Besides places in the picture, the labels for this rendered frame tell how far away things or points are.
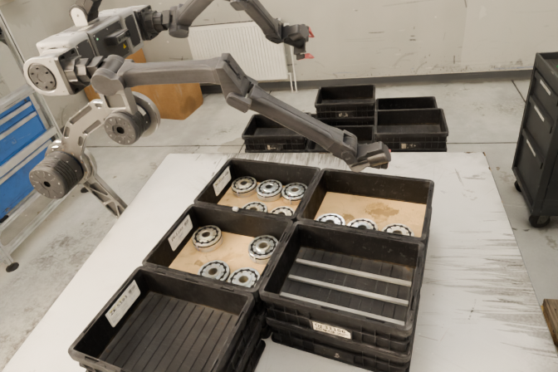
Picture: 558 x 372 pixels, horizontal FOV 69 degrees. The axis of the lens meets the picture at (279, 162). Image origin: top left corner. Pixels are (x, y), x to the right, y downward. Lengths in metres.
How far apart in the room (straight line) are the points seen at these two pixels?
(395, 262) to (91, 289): 1.09
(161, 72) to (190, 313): 0.70
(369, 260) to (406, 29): 3.18
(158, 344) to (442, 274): 0.91
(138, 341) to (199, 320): 0.17
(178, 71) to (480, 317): 1.12
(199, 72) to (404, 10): 3.22
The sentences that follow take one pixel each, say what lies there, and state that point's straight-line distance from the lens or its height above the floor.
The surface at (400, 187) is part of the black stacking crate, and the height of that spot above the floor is 0.89.
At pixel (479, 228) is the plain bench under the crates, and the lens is 1.67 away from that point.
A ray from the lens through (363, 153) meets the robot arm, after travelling 1.29.
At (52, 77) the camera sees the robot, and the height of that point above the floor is 1.45.
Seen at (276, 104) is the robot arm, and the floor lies 1.31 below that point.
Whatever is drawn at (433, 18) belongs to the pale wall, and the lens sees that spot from 4.25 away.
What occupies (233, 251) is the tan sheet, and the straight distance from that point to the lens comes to 1.42.
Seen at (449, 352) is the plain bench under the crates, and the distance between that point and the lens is 1.33.
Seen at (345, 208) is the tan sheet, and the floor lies 0.83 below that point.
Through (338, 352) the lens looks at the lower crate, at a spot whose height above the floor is 0.75.
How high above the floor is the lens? 1.81
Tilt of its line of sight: 33 degrees down
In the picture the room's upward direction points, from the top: 10 degrees counter-clockwise
